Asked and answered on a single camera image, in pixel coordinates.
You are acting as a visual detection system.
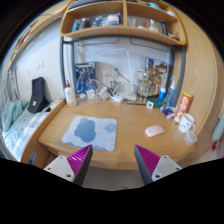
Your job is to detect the teal blanket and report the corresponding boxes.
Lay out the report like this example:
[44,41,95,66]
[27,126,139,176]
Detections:
[0,99,29,133]

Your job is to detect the blue tissue pack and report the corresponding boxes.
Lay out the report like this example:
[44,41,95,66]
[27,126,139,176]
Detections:
[160,105,178,118]

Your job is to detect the blue cloud print mouse pad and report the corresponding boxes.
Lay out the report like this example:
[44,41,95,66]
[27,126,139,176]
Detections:
[61,115,118,153]

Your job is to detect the white power adapter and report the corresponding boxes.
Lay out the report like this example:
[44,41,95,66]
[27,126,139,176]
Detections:
[109,94,124,104]

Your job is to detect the wooden wall shelf unit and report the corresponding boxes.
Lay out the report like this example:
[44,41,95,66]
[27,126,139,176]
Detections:
[59,0,188,47]

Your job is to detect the black pen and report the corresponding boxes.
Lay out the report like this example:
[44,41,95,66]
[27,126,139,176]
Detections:
[125,101,148,107]

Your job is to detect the clear plastic cup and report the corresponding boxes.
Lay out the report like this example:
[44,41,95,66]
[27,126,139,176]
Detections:
[183,130,199,146]

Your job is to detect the teal round dish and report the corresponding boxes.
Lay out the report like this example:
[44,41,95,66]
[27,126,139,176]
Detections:
[147,96,164,108]

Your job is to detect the white tube with blue cap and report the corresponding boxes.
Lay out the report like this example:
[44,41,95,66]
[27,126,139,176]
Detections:
[158,87,167,102]

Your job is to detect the white bottle with red cap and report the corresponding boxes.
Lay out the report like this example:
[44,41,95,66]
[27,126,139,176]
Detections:
[64,79,78,107]

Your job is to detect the white tangled cables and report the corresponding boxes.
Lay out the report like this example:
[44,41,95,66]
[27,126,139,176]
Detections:
[78,79,111,104]

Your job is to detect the black bag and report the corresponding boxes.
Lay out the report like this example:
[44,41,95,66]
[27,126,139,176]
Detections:
[27,76,51,115]

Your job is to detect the white desk lamp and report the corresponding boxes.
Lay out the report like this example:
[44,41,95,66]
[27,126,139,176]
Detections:
[78,48,138,103]

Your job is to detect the pink computer mouse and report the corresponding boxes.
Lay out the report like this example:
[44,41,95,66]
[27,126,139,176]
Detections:
[144,124,166,138]

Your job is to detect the grey metal desk frame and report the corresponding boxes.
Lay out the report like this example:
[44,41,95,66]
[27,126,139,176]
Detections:
[59,35,187,108]

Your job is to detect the blue robot model box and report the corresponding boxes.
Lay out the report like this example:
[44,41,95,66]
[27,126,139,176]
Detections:
[74,61,100,98]

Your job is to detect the brown tree figurine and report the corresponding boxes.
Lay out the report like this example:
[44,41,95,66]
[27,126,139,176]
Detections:
[137,71,154,103]

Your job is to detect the red chips can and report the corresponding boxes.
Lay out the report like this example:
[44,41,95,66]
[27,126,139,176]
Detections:
[173,91,194,125]

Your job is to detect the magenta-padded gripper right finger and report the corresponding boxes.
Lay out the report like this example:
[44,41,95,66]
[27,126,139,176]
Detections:
[133,144,183,186]

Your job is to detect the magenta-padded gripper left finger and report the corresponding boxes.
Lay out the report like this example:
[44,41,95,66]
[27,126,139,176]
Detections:
[43,143,94,187]

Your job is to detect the white face print mug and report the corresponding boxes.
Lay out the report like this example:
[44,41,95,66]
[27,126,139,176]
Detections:
[178,112,197,134]

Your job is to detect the colourful poster box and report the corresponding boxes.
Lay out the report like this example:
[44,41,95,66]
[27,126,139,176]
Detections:
[145,57,170,98]

